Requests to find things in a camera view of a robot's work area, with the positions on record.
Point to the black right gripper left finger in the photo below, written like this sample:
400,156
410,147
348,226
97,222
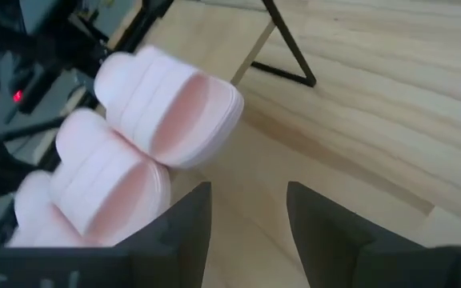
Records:
174,240

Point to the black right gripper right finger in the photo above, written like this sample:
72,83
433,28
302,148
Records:
326,240

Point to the pink foam slide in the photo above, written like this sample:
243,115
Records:
142,92
34,208
94,160

